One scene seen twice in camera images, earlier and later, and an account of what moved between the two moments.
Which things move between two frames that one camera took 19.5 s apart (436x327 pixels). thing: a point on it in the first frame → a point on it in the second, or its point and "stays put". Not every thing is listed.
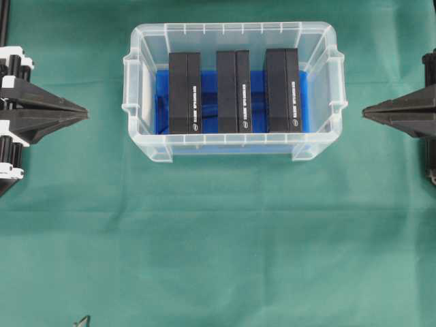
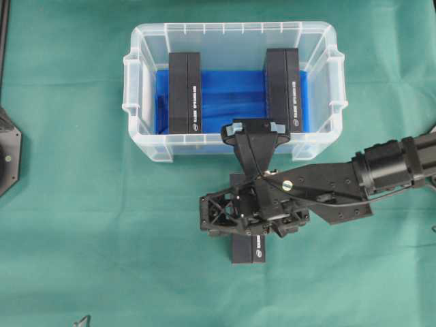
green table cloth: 103,225 stays put
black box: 184,92 stays put
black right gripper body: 430,61 → 252,208
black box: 234,91 → 244,248
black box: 283,90 stays put
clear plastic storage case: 252,88 stays put
